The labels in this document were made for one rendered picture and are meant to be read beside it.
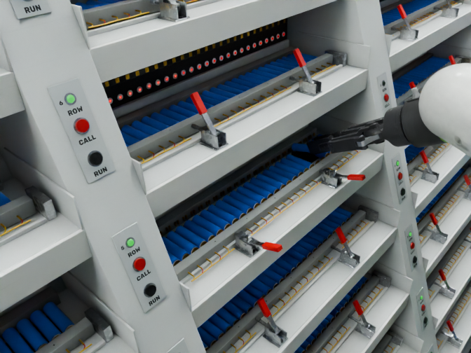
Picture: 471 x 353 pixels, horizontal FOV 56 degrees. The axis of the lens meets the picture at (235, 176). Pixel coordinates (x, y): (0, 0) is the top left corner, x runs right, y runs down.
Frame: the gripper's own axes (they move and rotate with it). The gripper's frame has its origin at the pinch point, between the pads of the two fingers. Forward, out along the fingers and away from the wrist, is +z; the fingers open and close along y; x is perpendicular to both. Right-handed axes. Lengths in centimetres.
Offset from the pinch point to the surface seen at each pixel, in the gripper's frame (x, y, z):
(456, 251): 63, -58, 11
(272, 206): 4.2, 21.3, 0.2
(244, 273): 9.5, 35.8, -2.8
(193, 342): 13, 49, -2
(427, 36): -10.5, -43.1, -9.0
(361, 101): -4.4, -12.8, -3.8
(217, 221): 1.8, 31.1, 4.7
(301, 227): 10.0, 19.7, -3.0
